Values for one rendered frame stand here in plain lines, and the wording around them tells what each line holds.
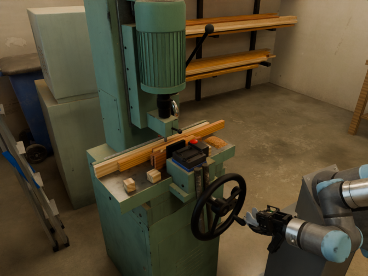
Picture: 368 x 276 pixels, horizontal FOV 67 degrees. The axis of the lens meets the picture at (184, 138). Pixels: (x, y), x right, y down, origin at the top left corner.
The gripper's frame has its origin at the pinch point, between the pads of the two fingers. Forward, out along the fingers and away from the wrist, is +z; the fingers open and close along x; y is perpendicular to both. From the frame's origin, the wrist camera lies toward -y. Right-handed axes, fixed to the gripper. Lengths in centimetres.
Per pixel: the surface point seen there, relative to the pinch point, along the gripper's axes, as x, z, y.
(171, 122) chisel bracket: 9.7, 21.8, 42.9
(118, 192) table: 39, 21, 25
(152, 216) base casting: 28.8, 21.5, 10.2
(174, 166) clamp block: 18.4, 13.4, 28.2
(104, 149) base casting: 23, 68, 32
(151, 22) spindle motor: 16, 9, 79
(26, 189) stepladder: 60, 108, 17
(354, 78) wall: -329, 91, 2
